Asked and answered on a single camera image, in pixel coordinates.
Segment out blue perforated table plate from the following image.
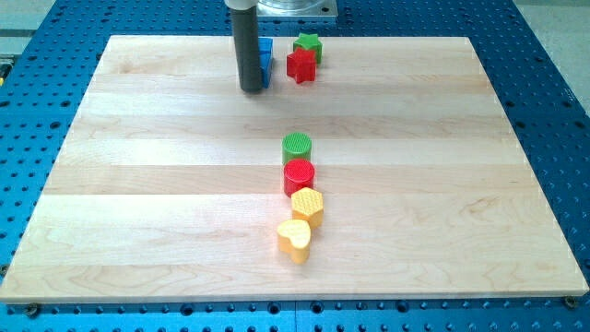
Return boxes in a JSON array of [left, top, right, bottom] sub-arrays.
[[1, 1, 589, 331]]

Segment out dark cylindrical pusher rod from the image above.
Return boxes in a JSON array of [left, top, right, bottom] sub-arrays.
[[230, 2, 263, 93]]

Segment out green star block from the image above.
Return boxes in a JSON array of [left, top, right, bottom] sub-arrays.
[[292, 32, 323, 65]]

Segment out light wooden board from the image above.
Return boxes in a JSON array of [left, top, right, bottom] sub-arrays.
[[1, 36, 588, 303]]

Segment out red cylinder block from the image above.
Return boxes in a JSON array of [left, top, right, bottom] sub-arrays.
[[283, 159, 315, 197]]

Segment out white rod mount collar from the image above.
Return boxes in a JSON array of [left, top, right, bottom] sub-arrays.
[[224, 0, 258, 11]]

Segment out green cylinder block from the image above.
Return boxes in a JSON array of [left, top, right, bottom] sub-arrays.
[[281, 132, 313, 164]]

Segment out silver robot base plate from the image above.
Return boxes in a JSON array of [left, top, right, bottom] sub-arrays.
[[257, 0, 338, 18]]

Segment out yellow heart block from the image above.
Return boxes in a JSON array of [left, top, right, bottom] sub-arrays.
[[277, 219, 312, 264]]

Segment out red star block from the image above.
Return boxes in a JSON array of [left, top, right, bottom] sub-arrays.
[[287, 48, 316, 84]]

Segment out yellow hexagon block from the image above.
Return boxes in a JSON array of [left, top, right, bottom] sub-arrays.
[[291, 187, 324, 230]]

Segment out blue block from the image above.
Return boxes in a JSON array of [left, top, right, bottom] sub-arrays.
[[258, 37, 273, 89]]

